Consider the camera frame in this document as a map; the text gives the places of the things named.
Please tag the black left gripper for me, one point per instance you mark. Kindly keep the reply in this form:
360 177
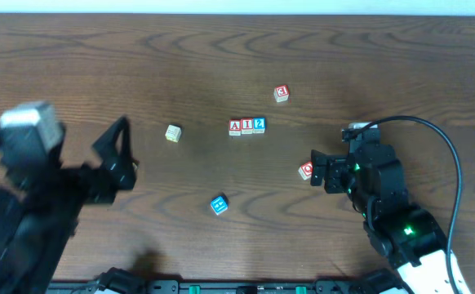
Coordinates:
99 180

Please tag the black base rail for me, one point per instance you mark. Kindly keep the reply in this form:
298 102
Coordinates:
117 281

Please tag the red letter Q block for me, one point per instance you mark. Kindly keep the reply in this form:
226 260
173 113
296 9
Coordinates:
306 170

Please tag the blue letter H block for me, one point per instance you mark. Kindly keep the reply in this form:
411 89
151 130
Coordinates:
219 205

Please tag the red letter A block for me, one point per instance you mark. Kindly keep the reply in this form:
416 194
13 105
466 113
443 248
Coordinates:
235 127

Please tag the blue number 2 block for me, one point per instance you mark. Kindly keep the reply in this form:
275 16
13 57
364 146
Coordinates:
259 125

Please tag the red letter E block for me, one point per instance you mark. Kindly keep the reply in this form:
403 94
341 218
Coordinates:
281 93

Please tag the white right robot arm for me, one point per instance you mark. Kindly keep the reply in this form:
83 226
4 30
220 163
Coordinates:
407 235

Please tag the cream wooden block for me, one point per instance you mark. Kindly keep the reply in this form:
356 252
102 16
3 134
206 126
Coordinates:
173 133

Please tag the red letter I block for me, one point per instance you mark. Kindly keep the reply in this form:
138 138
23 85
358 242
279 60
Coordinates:
247 126

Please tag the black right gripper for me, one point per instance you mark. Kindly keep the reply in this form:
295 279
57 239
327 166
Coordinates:
335 173

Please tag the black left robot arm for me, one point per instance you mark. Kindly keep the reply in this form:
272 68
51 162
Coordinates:
35 229

